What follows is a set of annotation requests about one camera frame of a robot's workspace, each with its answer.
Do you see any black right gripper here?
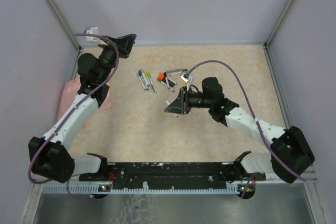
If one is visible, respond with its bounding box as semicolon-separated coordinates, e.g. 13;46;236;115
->
165;86;213;115

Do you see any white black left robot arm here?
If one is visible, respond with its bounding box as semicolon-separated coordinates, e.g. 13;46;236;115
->
27;33;137;184

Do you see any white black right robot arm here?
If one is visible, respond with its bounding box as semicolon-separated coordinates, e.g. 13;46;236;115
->
164;77;315;184

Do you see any grey purple pen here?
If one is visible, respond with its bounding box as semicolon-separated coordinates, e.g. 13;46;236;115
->
166;68;186;74

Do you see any pink tipped white marker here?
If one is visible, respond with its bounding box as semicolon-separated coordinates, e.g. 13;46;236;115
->
159;72;177;86

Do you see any pink capped marker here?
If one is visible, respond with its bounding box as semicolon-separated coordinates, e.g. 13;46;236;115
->
140;69;151;90

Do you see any dark green capped marker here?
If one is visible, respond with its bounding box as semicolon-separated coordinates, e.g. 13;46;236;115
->
158;79;175;92

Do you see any yellow capped marker in group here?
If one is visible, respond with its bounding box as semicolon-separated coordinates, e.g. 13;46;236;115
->
145;72;156;93

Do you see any orange highlighter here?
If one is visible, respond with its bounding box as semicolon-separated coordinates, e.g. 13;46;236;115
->
157;74;164;82

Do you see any black capped white marker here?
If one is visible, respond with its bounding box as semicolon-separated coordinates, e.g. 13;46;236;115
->
163;72;171;89

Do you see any light green capped marker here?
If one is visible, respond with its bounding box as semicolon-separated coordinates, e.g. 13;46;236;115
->
146;72;157;94

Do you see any pink cloth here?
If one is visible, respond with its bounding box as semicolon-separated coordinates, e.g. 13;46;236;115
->
58;78;112;129

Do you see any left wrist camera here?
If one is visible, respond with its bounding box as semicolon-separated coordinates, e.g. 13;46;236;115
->
85;27;107;46

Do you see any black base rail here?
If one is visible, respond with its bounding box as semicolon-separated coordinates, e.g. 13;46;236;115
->
79;162;251;190

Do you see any aluminium frame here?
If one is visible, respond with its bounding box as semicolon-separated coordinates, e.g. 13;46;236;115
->
18;0;336;224

